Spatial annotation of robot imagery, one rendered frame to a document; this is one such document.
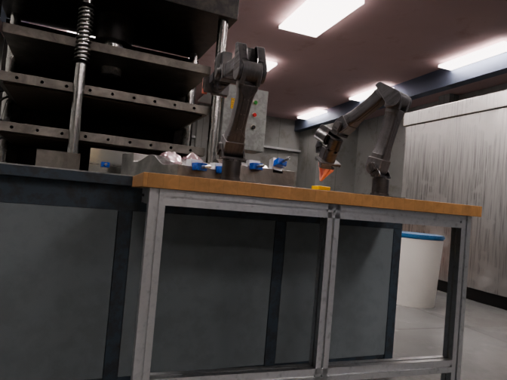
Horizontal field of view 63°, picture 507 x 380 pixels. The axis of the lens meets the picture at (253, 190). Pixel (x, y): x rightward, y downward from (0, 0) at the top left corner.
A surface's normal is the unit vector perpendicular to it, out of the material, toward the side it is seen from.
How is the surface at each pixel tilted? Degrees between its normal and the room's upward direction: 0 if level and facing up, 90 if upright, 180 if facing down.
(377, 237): 90
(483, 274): 90
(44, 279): 90
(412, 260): 94
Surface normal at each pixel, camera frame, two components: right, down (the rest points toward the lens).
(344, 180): 0.34, 0.00
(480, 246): -0.93, -0.09
